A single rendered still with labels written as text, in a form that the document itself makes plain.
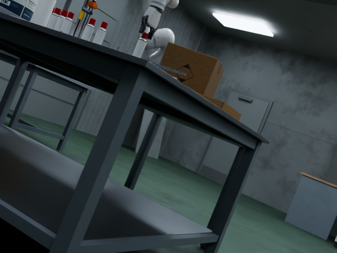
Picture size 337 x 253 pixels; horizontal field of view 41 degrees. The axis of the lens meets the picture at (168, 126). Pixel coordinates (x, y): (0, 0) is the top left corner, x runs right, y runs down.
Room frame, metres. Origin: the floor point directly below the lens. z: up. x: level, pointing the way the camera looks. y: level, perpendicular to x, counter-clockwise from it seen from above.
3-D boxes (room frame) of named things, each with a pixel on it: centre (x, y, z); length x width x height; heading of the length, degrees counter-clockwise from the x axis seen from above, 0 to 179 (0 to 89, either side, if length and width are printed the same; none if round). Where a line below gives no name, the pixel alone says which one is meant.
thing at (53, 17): (2.69, 0.86, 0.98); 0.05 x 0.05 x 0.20
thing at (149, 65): (2.49, 0.70, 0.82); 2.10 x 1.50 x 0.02; 62
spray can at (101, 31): (2.52, 0.54, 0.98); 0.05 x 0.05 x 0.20
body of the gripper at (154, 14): (2.57, 0.32, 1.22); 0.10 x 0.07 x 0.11; 152
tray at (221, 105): (2.17, -0.11, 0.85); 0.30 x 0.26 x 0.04; 62
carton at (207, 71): (2.59, 0.00, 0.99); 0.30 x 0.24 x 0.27; 73
